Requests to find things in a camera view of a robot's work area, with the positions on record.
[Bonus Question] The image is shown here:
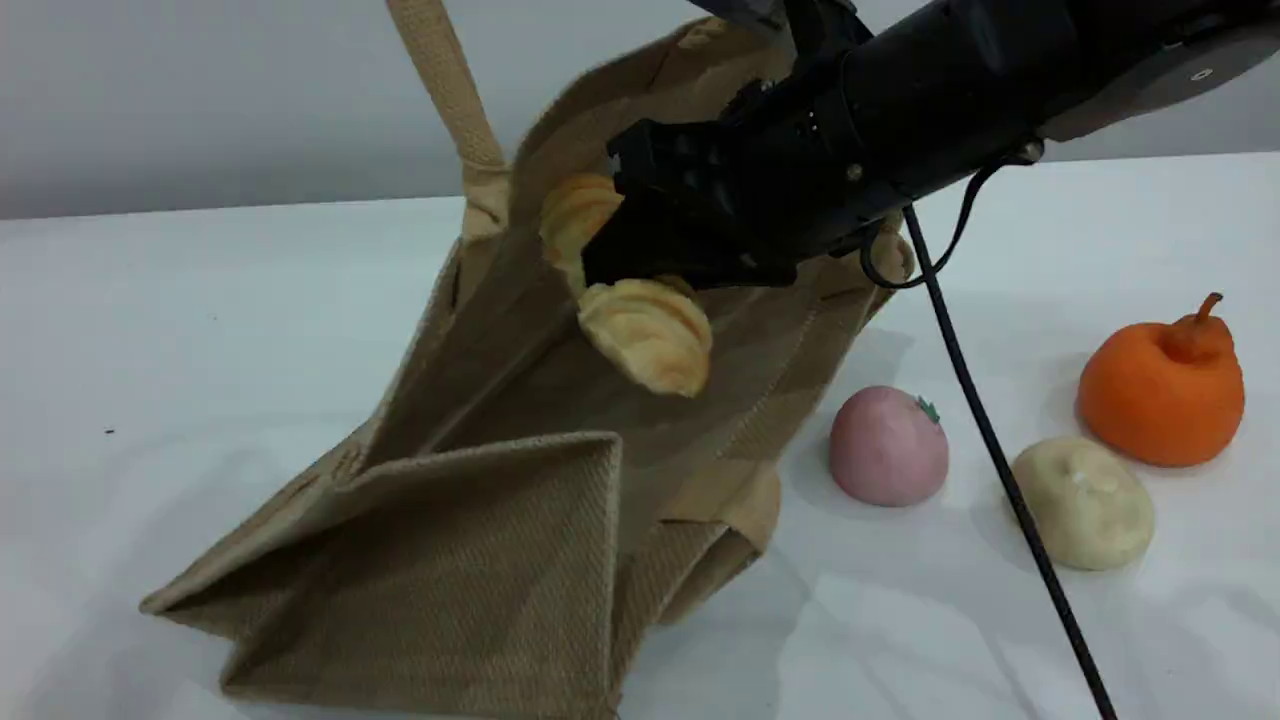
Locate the long ridged golden bread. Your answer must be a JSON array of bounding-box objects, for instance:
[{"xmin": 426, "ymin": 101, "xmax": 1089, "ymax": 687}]
[{"xmin": 539, "ymin": 173, "xmax": 715, "ymax": 399}]

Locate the orange pumpkin-shaped toy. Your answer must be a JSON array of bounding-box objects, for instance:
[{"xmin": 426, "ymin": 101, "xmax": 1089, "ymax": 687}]
[{"xmin": 1075, "ymin": 292, "xmax": 1248, "ymax": 470}]

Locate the brown jute tote bag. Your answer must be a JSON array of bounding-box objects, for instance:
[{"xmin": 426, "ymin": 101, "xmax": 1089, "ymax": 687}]
[{"xmin": 140, "ymin": 0, "xmax": 917, "ymax": 720}]

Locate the pink peach-shaped bun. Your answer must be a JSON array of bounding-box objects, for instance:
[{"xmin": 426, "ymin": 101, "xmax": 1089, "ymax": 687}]
[{"xmin": 827, "ymin": 385, "xmax": 952, "ymax": 509}]

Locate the cream white round bun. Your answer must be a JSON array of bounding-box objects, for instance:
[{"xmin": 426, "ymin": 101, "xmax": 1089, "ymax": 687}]
[{"xmin": 1011, "ymin": 436, "xmax": 1158, "ymax": 573}]

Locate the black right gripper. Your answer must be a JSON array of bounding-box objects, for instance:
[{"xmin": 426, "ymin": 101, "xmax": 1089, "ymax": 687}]
[{"xmin": 581, "ymin": 55, "xmax": 907, "ymax": 292}]

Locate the black cable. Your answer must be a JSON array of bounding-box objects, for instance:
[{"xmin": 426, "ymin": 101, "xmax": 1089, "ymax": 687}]
[{"xmin": 859, "ymin": 160, "xmax": 1120, "ymax": 720}]

